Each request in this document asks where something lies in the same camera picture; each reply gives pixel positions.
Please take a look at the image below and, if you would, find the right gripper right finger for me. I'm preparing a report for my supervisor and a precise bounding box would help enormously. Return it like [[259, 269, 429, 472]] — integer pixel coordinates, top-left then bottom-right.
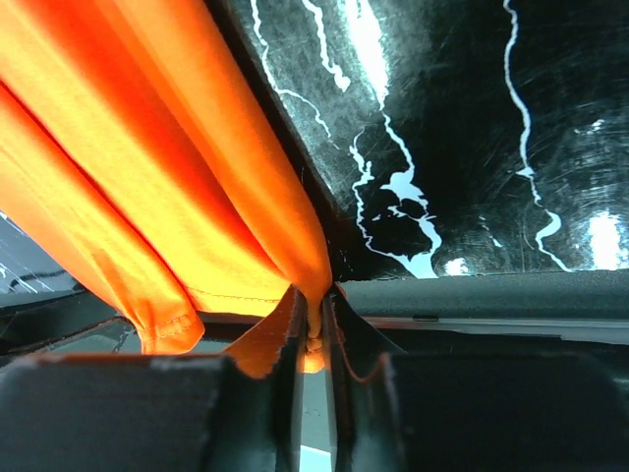
[[322, 290, 628, 471]]

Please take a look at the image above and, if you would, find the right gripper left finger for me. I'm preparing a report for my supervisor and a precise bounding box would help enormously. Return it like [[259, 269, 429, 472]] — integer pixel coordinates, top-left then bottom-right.
[[1, 288, 306, 471]]

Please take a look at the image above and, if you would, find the orange t shirt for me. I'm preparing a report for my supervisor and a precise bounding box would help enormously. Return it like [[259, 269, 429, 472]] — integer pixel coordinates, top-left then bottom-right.
[[1, 1, 332, 373]]

